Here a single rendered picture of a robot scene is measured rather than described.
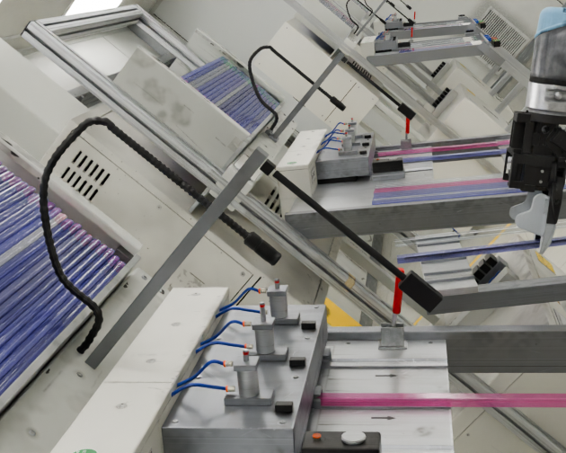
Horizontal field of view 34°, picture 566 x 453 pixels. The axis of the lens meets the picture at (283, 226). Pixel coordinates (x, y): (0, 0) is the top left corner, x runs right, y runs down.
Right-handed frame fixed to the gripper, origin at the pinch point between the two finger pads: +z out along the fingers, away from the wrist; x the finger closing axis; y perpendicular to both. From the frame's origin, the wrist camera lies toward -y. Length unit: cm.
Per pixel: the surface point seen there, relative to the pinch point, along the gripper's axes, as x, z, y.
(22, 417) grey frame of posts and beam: 60, 10, 61
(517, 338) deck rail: 23.7, 8.0, 6.6
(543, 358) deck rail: 23.7, 10.3, 3.0
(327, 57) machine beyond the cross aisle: -411, -6, 51
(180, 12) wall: -727, -21, 205
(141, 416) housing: 59, 8, 49
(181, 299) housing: 27, 7, 52
